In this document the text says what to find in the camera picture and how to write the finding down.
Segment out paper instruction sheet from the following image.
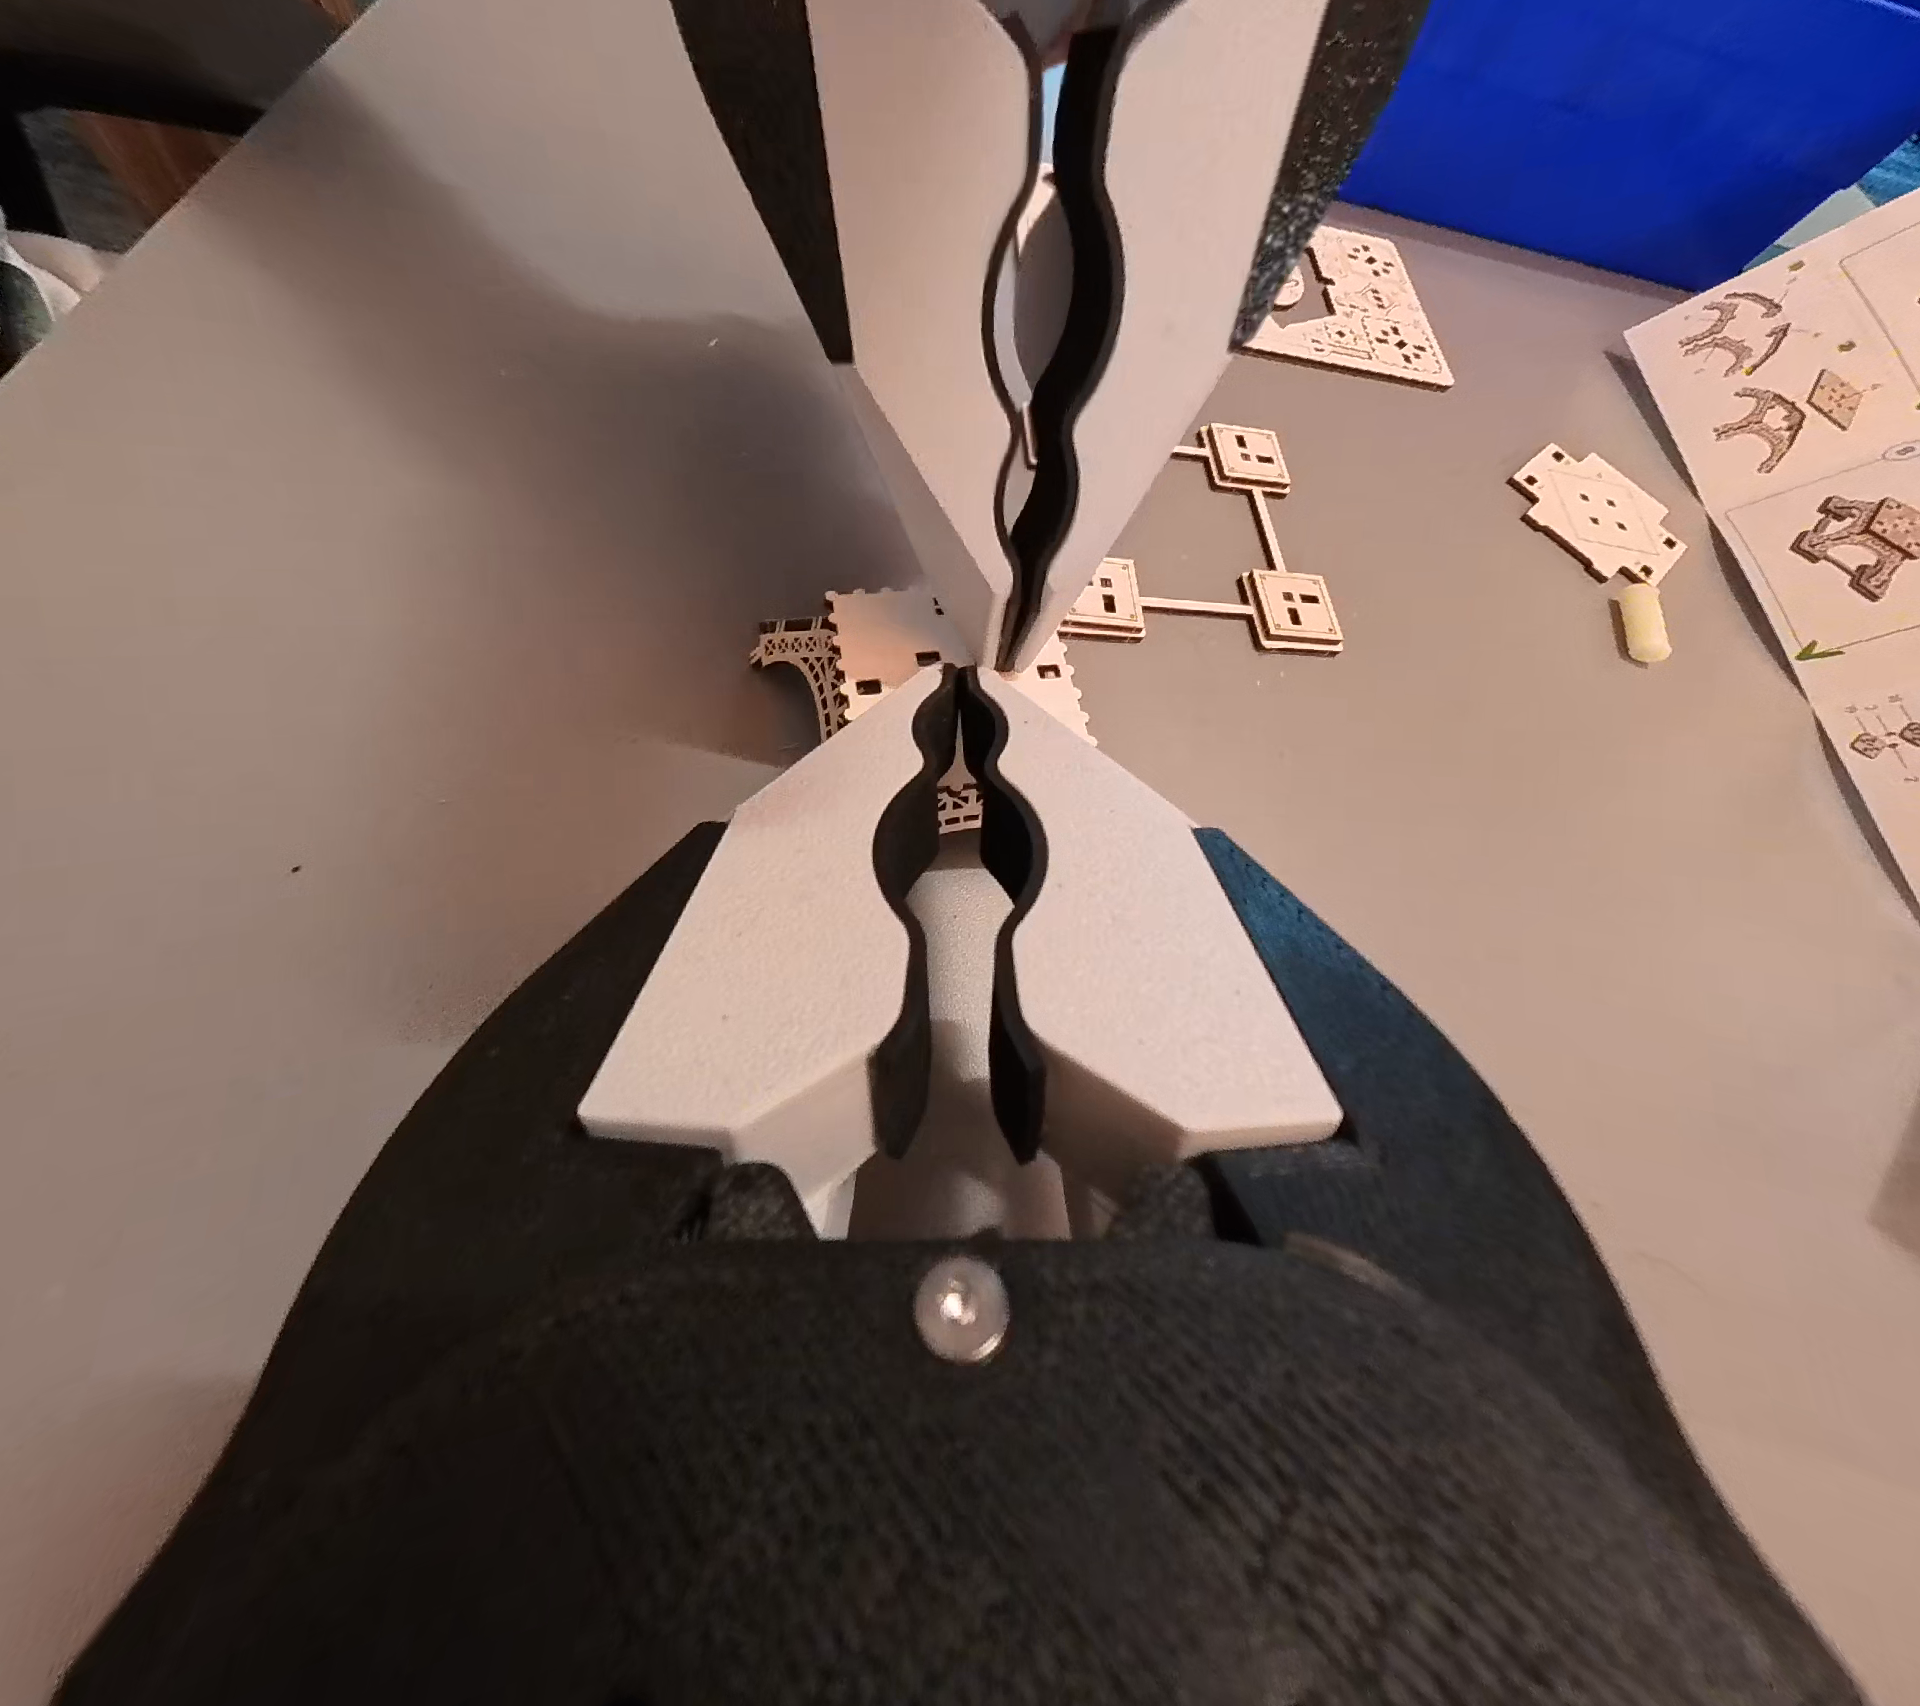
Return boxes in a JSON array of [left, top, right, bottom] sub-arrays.
[[1625, 139, 1920, 906]]

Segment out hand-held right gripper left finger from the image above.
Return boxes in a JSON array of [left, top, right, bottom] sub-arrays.
[[575, 668, 962, 1241]]

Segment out wooden cross-shaped plate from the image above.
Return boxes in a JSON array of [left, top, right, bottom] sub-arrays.
[[1507, 439, 1691, 585]]

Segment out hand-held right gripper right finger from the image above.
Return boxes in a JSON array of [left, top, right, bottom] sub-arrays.
[[966, 668, 1344, 1241]]

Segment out wooden tower base model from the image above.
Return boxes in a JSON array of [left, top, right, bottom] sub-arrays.
[[746, 585, 1104, 839]]

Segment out blue plastic bin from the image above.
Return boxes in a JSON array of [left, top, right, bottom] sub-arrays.
[[1334, 0, 1920, 291]]

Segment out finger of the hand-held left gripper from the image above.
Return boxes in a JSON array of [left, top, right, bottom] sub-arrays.
[[798, 0, 1053, 670], [996, 0, 1338, 674]]

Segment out black chair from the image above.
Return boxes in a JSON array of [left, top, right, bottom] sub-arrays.
[[0, 0, 349, 239]]

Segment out wooden four-square connector frame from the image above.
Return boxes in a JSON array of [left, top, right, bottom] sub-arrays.
[[1020, 422, 1349, 657]]

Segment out wooden parts sheet with arches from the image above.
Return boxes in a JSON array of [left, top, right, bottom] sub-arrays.
[[1237, 229, 1460, 392]]

